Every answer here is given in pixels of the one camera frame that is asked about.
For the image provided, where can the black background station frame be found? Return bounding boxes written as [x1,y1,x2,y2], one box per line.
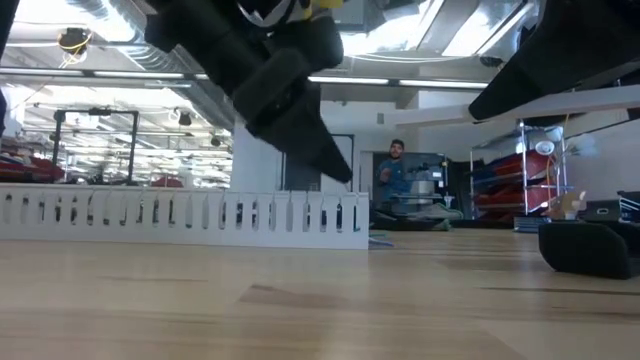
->
[279,132,357,194]
[52,106,140,186]

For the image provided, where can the person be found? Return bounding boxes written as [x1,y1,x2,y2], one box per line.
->
[374,138,416,214]

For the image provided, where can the white duct cover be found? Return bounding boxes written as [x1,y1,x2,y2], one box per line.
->
[392,83,640,127]

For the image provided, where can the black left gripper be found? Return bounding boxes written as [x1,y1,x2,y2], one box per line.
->
[199,17,355,185]

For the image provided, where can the white slotted wiring duct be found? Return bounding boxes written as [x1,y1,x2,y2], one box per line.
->
[0,182,371,250]

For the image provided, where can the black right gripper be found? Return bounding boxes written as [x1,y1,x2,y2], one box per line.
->
[468,0,640,127]

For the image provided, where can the silver ventilation duct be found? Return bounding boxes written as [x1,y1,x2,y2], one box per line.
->
[74,0,254,132]

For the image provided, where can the small black rounded block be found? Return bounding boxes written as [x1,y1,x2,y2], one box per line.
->
[537,222,640,281]

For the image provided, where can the red storage bin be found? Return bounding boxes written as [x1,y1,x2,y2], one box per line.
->
[492,152,551,177]
[477,185,551,206]

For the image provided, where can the long ceiling strip light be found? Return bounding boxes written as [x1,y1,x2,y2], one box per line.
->
[0,68,494,91]

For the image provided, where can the grey metal machine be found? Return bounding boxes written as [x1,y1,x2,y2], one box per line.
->
[399,152,451,214]

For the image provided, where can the metal shelf rack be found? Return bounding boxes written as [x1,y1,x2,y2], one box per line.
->
[468,122,569,221]

